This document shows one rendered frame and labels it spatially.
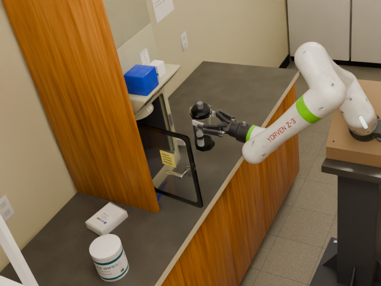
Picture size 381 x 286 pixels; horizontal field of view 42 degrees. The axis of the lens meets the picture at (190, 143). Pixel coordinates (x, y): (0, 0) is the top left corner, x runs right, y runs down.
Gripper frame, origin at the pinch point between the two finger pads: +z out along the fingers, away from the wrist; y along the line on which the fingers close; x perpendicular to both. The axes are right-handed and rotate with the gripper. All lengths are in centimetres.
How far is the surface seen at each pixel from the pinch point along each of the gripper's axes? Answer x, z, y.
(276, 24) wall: 97, 75, -240
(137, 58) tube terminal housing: -35.5, 21.6, 13.4
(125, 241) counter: 26, 4, 62
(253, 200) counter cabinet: 73, -17, -21
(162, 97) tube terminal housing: -5.4, 21.7, 1.2
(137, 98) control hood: -27.9, 11.6, 28.5
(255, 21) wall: 70, 73, -196
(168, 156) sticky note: -4.1, -3.2, 32.3
